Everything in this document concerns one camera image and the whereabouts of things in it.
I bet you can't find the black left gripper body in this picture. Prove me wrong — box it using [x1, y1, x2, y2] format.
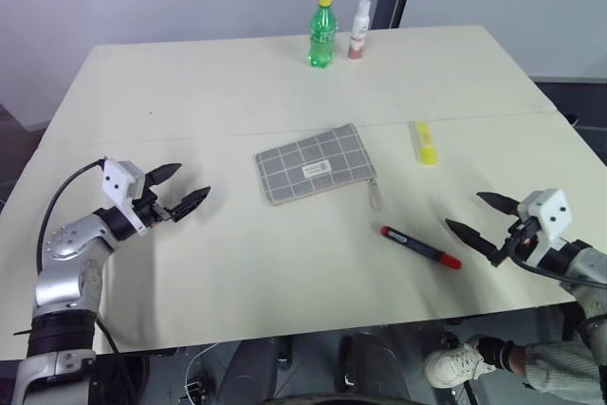
[135, 175, 174, 230]

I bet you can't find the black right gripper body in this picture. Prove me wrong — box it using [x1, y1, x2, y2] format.
[488, 216, 542, 267]

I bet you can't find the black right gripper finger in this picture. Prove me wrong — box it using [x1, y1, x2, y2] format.
[445, 218, 502, 260]
[475, 192, 521, 217]

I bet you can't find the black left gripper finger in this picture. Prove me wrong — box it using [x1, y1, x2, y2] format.
[144, 162, 183, 187]
[170, 185, 212, 223]

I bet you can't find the grey checked fabric pouch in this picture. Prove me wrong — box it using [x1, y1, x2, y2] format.
[254, 122, 385, 212]

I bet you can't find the red and black marker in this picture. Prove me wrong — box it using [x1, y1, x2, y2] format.
[379, 225, 463, 270]

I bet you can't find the yellow highlighter pen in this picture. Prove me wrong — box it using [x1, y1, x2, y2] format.
[408, 120, 439, 167]

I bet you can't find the white sneaker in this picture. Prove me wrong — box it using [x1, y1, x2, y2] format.
[423, 336, 494, 390]

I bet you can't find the grey trouser leg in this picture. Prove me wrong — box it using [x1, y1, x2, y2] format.
[510, 338, 607, 405]

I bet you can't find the green plastic bottle yellow cap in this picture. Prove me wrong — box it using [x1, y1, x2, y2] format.
[307, 0, 340, 70]

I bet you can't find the white spray can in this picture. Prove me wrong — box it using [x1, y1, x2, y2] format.
[346, 0, 373, 62]

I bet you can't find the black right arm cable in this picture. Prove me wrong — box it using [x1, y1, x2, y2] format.
[513, 228, 607, 290]

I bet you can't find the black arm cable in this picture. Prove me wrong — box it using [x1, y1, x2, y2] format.
[36, 159, 108, 278]
[513, 228, 607, 290]

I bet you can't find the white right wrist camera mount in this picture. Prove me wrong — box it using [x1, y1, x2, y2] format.
[517, 188, 569, 267]

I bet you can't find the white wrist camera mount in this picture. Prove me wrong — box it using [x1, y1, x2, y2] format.
[101, 156, 146, 236]
[517, 188, 569, 267]

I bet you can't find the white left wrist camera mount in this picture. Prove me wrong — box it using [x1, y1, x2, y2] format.
[101, 156, 146, 236]

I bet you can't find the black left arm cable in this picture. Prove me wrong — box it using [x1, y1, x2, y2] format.
[36, 159, 108, 278]

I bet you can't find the thin white cable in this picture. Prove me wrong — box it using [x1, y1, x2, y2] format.
[184, 341, 220, 402]

